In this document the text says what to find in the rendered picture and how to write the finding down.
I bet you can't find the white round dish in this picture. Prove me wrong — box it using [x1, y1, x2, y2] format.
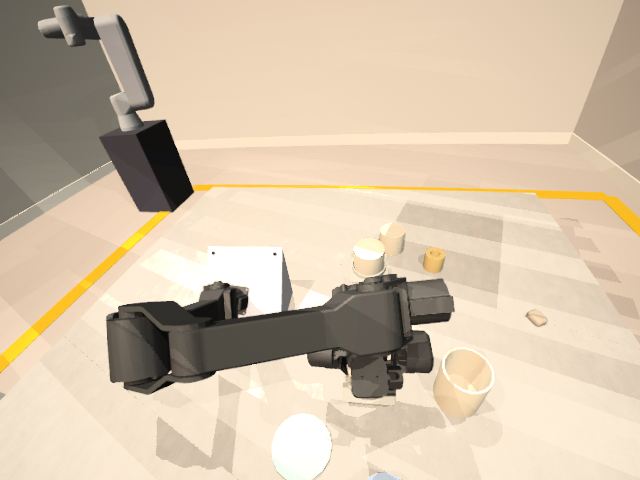
[272, 413, 332, 480]

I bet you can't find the cream balance beam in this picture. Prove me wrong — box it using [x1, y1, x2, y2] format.
[342, 253, 394, 406]

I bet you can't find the small beige pebble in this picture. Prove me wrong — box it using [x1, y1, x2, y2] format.
[526, 309, 548, 326]

